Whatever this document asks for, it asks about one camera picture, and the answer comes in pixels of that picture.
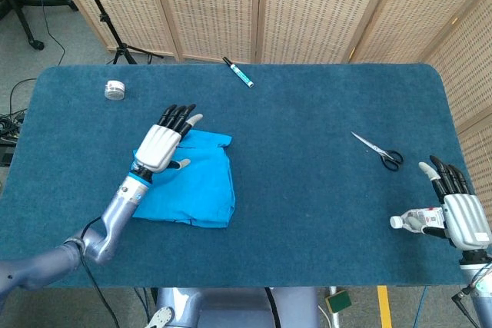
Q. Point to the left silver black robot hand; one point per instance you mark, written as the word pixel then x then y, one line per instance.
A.
pixel 157 147

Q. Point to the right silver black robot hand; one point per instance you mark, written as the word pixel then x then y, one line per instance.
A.
pixel 467 220

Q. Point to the blue printed T-shirt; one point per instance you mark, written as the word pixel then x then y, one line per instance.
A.
pixel 203 189

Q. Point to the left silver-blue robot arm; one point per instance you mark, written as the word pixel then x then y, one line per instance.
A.
pixel 115 216

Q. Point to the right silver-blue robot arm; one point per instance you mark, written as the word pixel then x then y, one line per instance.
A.
pixel 482 301

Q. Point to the silver-blue robot base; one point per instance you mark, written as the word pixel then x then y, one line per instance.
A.
pixel 230 309

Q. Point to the clear plastic water bottle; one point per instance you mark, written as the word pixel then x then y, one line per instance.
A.
pixel 399 221

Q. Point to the small white tape roll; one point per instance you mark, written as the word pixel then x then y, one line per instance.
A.
pixel 115 90

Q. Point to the white green marker pen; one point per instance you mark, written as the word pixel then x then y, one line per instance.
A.
pixel 238 72

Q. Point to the black tripod stand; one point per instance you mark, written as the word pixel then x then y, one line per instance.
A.
pixel 109 24

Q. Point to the green yellow sponge block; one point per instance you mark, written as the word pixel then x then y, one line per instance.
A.
pixel 339 302

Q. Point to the dark blue carpet table cover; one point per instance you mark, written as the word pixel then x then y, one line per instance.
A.
pixel 307 209

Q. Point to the metal table leg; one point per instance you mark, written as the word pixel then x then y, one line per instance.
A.
pixel 335 321

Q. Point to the white perforated plate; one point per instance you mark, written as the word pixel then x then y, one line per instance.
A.
pixel 161 317

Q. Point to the black office chair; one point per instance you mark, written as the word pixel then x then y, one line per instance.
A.
pixel 23 5

